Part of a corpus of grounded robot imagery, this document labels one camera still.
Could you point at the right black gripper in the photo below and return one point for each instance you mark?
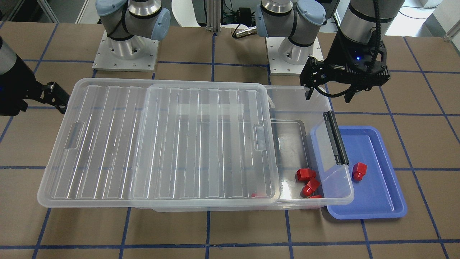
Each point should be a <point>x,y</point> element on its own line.
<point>14,90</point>

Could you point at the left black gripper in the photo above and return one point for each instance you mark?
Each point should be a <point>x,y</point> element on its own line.
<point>338,50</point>

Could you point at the clear plastic box lid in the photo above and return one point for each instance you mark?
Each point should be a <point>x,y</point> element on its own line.
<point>93,161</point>

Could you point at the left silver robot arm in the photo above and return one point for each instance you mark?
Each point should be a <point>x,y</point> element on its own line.
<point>300,22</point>

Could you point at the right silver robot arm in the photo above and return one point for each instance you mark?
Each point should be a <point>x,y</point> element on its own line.
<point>123,20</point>

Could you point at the clear plastic storage box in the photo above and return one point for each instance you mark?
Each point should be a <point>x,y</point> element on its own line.
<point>219,146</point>

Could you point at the blue plastic tray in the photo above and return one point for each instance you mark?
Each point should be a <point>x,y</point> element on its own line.
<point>378,195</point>

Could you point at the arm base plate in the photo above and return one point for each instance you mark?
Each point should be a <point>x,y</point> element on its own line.
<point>138,54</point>
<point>287,59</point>

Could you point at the black box latch handle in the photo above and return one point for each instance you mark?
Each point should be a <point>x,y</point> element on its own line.
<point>335,138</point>

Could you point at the aluminium frame post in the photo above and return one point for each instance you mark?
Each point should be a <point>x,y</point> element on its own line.
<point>213,15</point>

